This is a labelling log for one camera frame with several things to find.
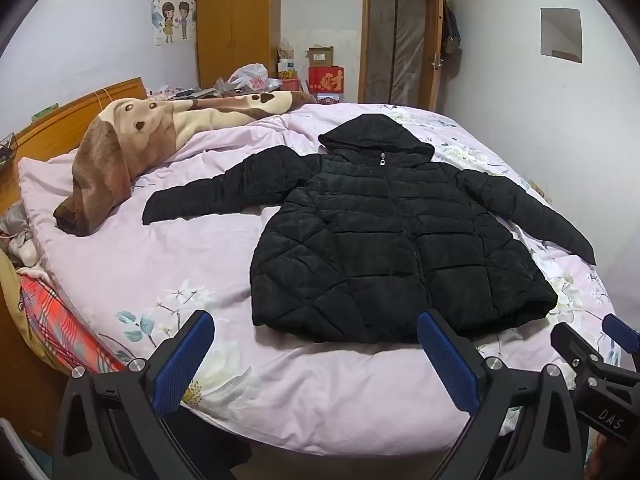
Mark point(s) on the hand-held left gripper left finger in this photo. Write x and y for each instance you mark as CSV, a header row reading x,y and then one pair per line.
x,y
182,360

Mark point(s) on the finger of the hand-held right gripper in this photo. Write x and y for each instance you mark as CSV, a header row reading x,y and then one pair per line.
x,y
580,350
621,332

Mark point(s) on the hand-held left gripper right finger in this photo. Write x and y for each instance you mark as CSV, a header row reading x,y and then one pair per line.
x,y
447,360

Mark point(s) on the black hooded puffer jacket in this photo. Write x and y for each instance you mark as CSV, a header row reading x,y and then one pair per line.
x,y
390,240

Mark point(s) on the pink floral quilt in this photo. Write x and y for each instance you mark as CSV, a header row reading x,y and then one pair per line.
x,y
175,260

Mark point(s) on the red plaid cloth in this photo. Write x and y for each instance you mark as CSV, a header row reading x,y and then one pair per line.
x,y
65,325

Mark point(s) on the brown dog print blanket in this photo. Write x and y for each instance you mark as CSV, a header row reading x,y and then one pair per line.
x,y
115,160

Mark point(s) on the grey crumpled cloth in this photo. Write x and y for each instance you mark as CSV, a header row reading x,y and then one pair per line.
x,y
15,225

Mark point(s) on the pink pillow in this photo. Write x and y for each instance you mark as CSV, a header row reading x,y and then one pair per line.
x,y
42,172

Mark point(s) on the wooden headboard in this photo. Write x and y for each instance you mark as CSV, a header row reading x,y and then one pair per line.
x,y
65,120

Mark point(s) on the white plastic bag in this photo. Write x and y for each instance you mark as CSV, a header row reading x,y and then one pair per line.
x,y
248,77

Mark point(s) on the red gift box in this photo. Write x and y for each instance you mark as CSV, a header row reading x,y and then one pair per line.
x,y
326,81

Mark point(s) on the wooden door leaf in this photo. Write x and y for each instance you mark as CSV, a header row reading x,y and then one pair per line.
x,y
436,50

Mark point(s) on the clear snack bag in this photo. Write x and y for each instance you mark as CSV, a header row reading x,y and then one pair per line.
x,y
286,60

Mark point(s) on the wooden doorway with curtain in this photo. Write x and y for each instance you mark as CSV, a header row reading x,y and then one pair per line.
x,y
400,45

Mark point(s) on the brown cardboard box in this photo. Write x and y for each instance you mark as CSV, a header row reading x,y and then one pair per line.
x,y
320,56

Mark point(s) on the hanging dark bag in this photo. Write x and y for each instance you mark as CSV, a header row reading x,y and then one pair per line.
x,y
451,30

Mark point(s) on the wooden wardrobe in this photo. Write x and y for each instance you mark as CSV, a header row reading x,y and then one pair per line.
x,y
237,20

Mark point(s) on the grey wall panel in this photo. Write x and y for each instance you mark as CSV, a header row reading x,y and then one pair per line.
x,y
561,35

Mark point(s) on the cartoon couple wall poster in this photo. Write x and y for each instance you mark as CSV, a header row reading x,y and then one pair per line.
x,y
172,22

